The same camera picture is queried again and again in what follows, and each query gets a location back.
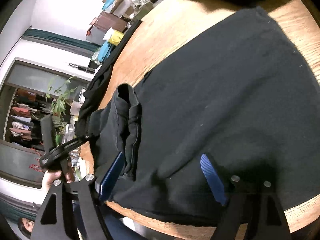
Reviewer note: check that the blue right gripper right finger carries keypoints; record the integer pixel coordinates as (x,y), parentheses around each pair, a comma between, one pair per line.
(216,185)

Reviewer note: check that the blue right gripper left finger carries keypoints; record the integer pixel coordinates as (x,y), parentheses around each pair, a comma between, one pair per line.
(108,176)

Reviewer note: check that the yellow shopping bag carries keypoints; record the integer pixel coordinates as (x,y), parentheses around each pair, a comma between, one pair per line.
(113,36)

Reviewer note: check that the dark navy garment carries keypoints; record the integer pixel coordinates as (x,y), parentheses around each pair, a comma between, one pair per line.
(241,94)

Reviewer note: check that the person's left hand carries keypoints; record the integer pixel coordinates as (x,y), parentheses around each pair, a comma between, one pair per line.
(50,176)

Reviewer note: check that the brown ribbed box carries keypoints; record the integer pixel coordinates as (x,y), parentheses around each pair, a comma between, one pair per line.
(106,21)

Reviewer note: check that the teal rolled mat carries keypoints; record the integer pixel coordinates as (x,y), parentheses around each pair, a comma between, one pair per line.
(104,52)

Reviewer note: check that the person's head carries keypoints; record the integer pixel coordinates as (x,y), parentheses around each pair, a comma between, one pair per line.
(25,226)

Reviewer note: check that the stacked cardboard boxes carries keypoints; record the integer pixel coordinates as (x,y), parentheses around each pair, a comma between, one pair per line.
(118,8)

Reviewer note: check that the green potted plant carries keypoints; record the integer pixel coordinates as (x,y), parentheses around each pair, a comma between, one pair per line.
(58,108)

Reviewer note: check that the long black cloth strip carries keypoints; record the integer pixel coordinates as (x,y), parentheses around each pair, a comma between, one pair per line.
(99,84)

